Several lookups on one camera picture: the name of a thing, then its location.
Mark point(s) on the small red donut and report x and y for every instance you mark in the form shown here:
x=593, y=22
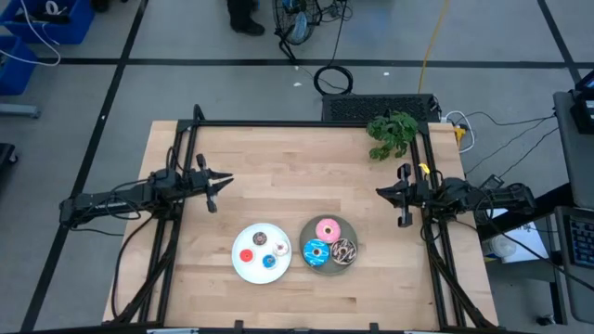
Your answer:
x=250, y=258

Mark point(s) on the small chocolate donut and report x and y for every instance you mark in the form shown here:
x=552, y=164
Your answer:
x=263, y=241

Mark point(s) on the black desk device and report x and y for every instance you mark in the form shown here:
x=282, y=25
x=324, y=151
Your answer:
x=584, y=111

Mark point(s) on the black power adapter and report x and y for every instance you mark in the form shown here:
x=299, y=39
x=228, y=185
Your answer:
x=494, y=180

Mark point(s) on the clear plastic cup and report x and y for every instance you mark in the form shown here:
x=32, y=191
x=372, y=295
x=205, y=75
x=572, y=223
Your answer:
x=499, y=246

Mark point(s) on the green potted plant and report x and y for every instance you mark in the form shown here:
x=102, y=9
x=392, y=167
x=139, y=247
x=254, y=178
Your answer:
x=394, y=132

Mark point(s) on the grey round plate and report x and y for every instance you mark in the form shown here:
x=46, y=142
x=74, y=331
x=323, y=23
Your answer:
x=330, y=271

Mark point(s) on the large pink iced donut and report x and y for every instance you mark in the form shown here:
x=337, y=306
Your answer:
x=320, y=226

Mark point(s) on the white paper sheet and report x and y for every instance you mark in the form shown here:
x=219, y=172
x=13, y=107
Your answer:
x=529, y=241

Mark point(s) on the black floor fan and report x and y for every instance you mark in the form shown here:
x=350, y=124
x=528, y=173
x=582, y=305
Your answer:
x=297, y=23

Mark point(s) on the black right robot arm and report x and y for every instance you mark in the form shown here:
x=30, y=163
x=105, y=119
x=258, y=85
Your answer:
x=492, y=197

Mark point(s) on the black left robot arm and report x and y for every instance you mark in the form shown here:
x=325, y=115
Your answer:
x=111, y=200

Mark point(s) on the large chocolate iced donut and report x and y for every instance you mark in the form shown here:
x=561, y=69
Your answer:
x=351, y=256

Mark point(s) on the black computer tower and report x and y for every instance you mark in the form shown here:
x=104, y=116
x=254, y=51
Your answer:
x=371, y=107

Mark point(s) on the small blue donut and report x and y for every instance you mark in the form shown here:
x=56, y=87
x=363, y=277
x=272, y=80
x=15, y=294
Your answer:
x=273, y=264

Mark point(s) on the person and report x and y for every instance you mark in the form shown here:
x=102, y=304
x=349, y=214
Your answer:
x=243, y=18

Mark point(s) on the white round plate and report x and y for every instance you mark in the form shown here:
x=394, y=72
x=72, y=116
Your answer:
x=260, y=276

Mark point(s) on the yellow plug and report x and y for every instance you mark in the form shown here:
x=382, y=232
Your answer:
x=460, y=135

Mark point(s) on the black desk beam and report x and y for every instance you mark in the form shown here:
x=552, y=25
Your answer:
x=552, y=199

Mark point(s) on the large blue iced donut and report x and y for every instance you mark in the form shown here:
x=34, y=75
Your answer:
x=310, y=257

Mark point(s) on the black aluminium table frame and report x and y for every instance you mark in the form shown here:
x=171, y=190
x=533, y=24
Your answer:
x=297, y=124

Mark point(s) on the black keyboard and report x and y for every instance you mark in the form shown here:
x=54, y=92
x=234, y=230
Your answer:
x=582, y=241

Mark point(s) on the blue plastic bin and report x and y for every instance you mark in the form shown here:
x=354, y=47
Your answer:
x=69, y=28
x=16, y=69

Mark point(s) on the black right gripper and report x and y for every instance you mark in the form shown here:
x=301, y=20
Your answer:
x=417, y=194

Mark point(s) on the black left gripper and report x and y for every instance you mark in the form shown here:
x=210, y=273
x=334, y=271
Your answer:
x=197, y=183

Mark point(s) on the grey desk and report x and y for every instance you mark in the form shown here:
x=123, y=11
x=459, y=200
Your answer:
x=575, y=153

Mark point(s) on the small white sprinkled donut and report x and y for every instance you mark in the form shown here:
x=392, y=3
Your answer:
x=284, y=252

